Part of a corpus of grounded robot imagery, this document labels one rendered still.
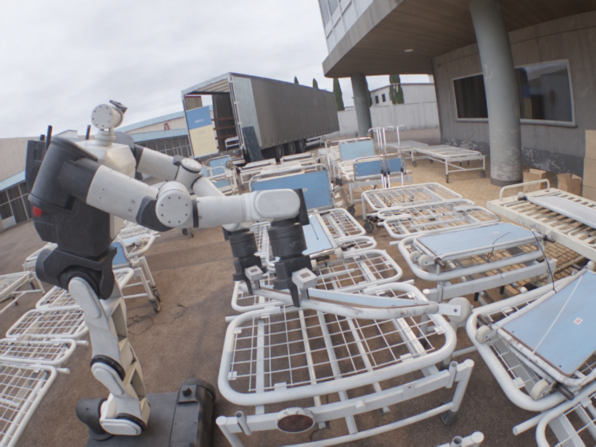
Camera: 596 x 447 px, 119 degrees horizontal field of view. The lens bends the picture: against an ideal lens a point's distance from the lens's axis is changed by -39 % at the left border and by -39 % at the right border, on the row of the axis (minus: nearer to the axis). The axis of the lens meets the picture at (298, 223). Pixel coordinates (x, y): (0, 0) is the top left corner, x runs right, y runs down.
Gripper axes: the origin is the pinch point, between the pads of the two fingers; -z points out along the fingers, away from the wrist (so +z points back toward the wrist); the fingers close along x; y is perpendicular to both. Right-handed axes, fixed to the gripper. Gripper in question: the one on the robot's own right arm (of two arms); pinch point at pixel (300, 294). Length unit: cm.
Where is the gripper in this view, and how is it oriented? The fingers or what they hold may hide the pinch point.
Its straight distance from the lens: 73.8
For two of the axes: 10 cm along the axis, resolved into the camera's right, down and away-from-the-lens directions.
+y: -5.4, 1.0, 8.3
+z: -2.2, -9.8, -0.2
